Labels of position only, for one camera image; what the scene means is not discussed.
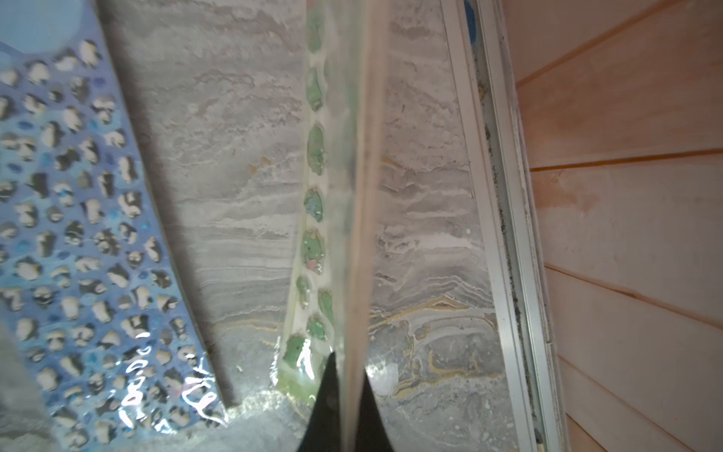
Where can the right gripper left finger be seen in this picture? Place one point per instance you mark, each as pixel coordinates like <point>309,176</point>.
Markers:
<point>324,429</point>

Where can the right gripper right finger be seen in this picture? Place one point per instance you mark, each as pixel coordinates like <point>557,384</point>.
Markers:
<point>370,434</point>

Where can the green sticker sheet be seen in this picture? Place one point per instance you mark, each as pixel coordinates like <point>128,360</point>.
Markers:
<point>328,307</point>

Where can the blue penguin sticker sheet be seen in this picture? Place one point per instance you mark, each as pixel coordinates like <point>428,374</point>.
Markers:
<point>88,286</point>

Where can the aluminium floor edge rail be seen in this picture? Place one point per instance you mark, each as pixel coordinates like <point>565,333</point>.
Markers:
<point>493,134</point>

